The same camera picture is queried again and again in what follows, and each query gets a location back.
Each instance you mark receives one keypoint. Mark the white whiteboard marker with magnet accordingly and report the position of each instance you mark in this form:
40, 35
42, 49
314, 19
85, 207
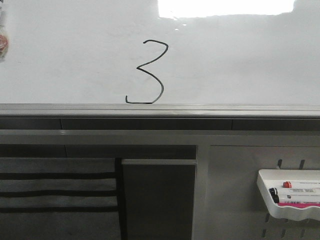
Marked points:
4, 39

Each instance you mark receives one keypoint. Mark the red-capped whiteboard marker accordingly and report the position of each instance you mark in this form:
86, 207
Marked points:
301, 184

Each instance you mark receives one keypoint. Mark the black-capped whiteboard marker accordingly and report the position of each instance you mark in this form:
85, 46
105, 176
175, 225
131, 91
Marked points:
295, 195

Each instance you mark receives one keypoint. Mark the dark grey board panel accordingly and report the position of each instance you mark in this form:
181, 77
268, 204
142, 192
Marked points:
159, 198

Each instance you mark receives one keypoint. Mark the white pegboard panel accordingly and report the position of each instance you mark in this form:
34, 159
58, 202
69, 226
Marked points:
234, 208

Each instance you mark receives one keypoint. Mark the white plastic marker tray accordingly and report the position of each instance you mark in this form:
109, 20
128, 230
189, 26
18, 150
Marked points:
268, 178

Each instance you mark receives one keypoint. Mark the grey fabric organizer with pockets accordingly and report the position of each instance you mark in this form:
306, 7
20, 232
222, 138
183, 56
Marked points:
46, 198

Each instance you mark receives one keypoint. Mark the pink item in tray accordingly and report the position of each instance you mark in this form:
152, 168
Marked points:
299, 205

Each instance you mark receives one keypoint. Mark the white whiteboard with aluminium frame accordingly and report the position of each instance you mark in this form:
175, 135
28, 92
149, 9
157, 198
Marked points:
200, 58

